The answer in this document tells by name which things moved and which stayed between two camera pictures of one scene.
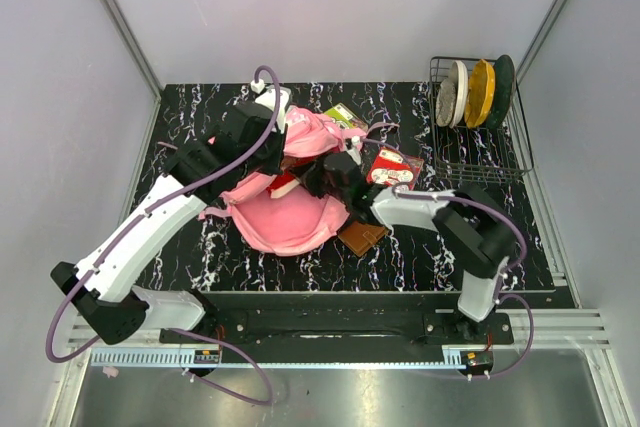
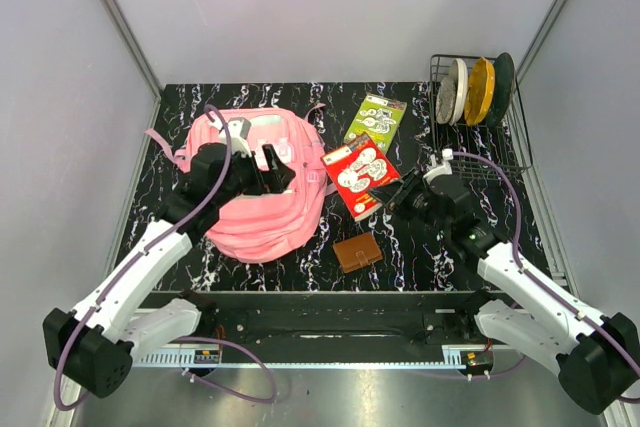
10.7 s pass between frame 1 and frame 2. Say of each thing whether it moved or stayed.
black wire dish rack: stayed
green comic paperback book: moved
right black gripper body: moved
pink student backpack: moved
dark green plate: stayed
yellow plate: stayed
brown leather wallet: moved
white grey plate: stayed
